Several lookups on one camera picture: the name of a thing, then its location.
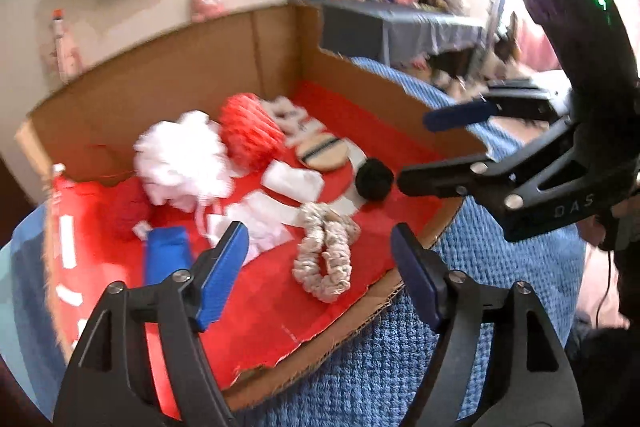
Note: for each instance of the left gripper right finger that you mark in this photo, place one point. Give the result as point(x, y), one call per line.
point(498, 360)

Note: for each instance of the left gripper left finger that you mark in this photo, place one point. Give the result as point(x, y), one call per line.
point(109, 380)

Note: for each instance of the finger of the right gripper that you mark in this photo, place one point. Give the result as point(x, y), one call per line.
point(522, 99)
point(480, 181)

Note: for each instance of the black fluffy scrunchie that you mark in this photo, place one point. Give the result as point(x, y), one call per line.
point(374, 180)

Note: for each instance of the blue cloth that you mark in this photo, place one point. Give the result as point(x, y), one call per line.
point(166, 251)

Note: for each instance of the red fluffy cloth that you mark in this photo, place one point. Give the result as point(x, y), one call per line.
point(125, 205)

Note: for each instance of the round beige powder puff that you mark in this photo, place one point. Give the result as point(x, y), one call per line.
point(323, 152)

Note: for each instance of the white cotton pad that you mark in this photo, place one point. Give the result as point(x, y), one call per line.
point(301, 185)

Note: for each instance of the cream crochet scrunchie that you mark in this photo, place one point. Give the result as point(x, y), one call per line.
point(323, 265)

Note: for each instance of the white fuzzy star clip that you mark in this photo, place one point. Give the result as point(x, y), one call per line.
point(292, 120)

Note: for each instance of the white mesh bath pouf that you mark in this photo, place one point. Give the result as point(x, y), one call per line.
point(184, 163)

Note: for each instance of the red foam net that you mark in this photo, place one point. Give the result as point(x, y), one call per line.
point(252, 138)

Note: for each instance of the person's right hand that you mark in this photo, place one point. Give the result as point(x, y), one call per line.
point(614, 230)

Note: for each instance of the dark covered side table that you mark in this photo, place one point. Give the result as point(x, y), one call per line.
point(394, 34)

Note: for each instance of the blue knitted blanket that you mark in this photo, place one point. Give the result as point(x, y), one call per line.
point(371, 379)

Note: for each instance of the red cardboard box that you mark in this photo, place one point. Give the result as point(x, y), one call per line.
point(81, 141)

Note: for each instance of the pink plush toy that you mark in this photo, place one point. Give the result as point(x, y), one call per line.
point(202, 10)

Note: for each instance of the orange white stick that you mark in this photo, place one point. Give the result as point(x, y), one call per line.
point(59, 48)

